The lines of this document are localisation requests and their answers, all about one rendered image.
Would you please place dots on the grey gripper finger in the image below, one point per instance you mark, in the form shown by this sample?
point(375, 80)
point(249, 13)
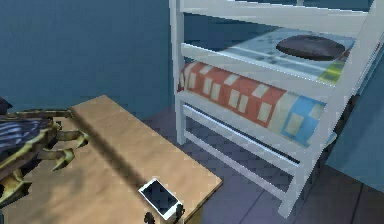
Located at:
point(180, 212)
point(149, 218)

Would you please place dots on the white telephone with black screen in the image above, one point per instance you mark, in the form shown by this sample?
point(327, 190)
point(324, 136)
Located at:
point(160, 197)

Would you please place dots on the light wooden table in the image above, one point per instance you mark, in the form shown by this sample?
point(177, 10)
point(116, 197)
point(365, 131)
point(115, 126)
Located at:
point(126, 143)

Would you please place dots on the patterned red blue bedspread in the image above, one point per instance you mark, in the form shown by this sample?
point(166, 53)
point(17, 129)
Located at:
point(240, 88)

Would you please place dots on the gold and dark statue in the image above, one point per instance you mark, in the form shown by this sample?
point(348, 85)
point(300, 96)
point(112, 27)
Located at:
point(23, 140)

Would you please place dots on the dark oval pillow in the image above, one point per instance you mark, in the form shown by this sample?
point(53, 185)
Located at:
point(310, 47)

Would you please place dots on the white bunk bed frame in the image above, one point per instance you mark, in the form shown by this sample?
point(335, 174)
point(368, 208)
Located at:
point(176, 66)

